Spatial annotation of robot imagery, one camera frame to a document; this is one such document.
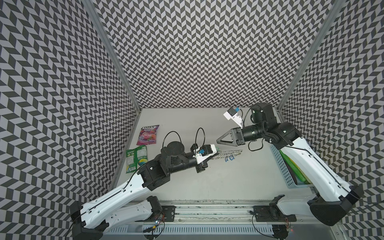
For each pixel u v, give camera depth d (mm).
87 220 385
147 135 983
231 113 565
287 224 701
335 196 374
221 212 747
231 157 729
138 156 896
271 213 659
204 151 459
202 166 509
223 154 693
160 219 703
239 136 517
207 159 490
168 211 748
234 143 528
